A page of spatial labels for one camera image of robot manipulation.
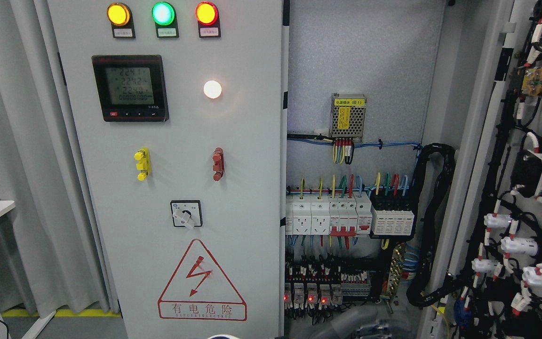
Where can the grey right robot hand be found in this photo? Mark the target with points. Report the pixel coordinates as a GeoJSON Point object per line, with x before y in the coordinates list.
{"type": "Point", "coordinates": [364, 321]}

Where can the grey cabinet door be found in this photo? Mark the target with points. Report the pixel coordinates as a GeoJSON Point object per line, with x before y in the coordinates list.
{"type": "Point", "coordinates": [486, 280]}
{"type": "Point", "coordinates": [241, 212]}

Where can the red indicator light left door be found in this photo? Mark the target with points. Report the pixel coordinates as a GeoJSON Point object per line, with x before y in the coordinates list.
{"type": "Point", "coordinates": [206, 13]}

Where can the green indicator light left door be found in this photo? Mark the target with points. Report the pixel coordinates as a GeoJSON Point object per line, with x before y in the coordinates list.
{"type": "Point", "coordinates": [163, 13]}

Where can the yellow indicator light left door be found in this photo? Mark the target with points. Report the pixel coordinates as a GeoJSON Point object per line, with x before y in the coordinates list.
{"type": "Point", "coordinates": [118, 14]}

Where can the lower relay and breaker row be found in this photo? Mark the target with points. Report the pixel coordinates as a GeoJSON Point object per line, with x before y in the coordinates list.
{"type": "Point", "coordinates": [326, 282]}

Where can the white DIN socket breaker row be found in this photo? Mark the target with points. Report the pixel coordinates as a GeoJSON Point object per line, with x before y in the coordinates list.
{"type": "Point", "coordinates": [339, 217]}

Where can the black surge protector module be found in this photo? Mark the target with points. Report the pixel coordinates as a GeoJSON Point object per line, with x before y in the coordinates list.
{"type": "Point", "coordinates": [393, 216]}

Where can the red electric hazard warning sticker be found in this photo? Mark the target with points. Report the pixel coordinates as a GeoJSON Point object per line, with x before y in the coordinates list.
{"type": "Point", "coordinates": [199, 289]}

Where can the metal mesh power supply module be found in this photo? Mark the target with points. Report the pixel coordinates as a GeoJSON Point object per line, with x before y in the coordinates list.
{"type": "Point", "coordinates": [348, 112]}

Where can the white indicator light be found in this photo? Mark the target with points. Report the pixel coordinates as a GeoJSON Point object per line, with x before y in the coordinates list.
{"type": "Point", "coordinates": [212, 89]}

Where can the grey curtain left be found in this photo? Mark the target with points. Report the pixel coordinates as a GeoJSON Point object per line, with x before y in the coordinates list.
{"type": "Point", "coordinates": [50, 249]}

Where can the black digital power meter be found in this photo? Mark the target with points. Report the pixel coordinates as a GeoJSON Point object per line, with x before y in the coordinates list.
{"type": "Point", "coordinates": [131, 88]}

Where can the left door rotary selector switch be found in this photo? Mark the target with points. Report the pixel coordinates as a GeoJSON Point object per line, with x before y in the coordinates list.
{"type": "Point", "coordinates": [186, 213]}

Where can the red terminal post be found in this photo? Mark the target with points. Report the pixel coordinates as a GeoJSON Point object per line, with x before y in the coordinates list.
{"type": "Point", "coordinates": [218, 164]}

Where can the yellow terminal post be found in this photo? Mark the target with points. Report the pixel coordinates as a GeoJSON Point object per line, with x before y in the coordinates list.
{"type": "Point", "coordinates": [143, 164]}

